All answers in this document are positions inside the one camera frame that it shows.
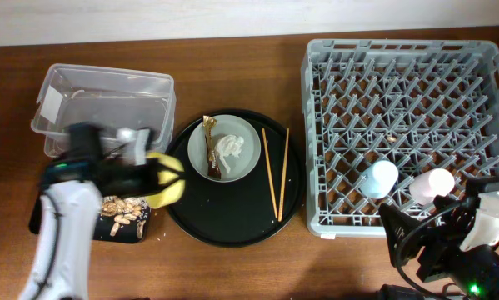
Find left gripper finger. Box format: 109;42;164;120
155;178;186;196
157;160;185;179

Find yellow bowl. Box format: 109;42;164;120
146;152;186;209

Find food scraps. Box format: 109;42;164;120
98;196;151;243

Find pink cup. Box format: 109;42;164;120
409;168;455;205

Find blue cup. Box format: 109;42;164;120
359;160;398;199

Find gold candy wrapper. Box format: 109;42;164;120
202;116;222;179

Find white tissue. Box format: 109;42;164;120
215;134;245;174

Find grey plate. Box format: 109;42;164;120
187;114;261;183

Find wooden chopstick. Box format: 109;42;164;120
277;128;290;223
262;128;278;219

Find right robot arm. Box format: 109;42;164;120
379;177;499;299

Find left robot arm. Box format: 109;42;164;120
19;122;185;299

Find grey dishwasher rack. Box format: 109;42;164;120
301;39;499;239

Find black rectangular tray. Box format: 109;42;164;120
27;159;156;245

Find clear plastic bin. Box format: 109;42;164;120
31;64;177;158

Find round black tray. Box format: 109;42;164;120
167;109;306;248

